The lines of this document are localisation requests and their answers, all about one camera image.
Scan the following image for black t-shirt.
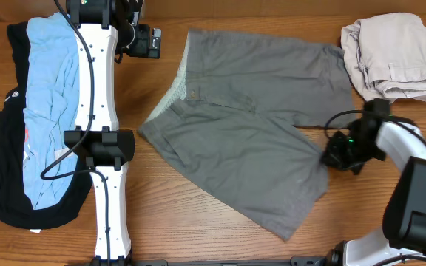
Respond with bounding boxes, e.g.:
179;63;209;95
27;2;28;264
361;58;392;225
0;21;92;229

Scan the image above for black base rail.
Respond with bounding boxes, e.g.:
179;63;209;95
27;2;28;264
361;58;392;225
76;256;345;266

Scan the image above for light blue t-shirt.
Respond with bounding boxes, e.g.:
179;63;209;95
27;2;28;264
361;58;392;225
23;13;79;210

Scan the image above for folded beige shorts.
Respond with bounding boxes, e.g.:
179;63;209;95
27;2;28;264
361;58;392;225
341;13;426;102

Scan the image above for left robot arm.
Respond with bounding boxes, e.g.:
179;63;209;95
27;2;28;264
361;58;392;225
64;0;161;265

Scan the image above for grey shorts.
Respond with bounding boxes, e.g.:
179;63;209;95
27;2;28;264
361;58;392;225
138;29;354;240

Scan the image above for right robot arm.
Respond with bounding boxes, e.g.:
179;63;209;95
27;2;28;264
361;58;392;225
314;98;426;266

